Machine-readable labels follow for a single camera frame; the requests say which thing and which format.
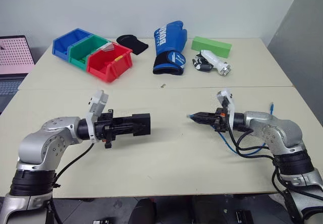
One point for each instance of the green plastic storage bin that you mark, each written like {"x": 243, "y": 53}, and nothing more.
{"x": 83, "y": 51}

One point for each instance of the black fabric pad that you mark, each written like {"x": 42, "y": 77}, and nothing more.
{"x": 133, "y": 44}

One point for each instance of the grey partition panel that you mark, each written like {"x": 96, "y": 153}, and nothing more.
{"x": 300, "y": 45}

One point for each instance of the blue plastic storage bin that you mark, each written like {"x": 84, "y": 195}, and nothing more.
{"x": 63, "y": 43}

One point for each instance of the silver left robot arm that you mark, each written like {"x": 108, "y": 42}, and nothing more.
{"x": 48, "y": 140}

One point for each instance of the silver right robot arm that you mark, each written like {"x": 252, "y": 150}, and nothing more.
{"x": 282, "y": 133}

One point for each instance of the laptop with pink screen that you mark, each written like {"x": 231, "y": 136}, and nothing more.
{"x": 13, "y": 55}

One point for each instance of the blue boxing glove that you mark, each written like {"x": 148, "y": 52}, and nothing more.
{"x": 167, "y": 45}

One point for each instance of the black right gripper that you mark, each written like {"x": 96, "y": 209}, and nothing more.
{"x": 220, "y": 120}

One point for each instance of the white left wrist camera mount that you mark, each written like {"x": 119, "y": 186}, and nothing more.
{"x": 97, "y": 105}

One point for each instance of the white robotic hand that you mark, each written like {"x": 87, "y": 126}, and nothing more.
{"x": 214, "y": 60}

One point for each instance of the green foam block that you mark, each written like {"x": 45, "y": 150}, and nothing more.
{"x": 212, "y": 46}

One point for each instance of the black rounded shape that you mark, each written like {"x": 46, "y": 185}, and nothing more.
{"x": 144, "y": 211}

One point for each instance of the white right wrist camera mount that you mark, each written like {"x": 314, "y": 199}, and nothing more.
{"x": 228, "y": 100}

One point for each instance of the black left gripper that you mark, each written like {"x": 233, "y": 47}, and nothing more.
{"x": 107, "y": 129}

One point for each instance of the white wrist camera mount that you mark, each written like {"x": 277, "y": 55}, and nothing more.
{"x": 228, "y": 100}
{"x": 97, "y": 105}

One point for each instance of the red plastic storage bin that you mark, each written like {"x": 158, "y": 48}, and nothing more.
{"x": 106, "y": 65}

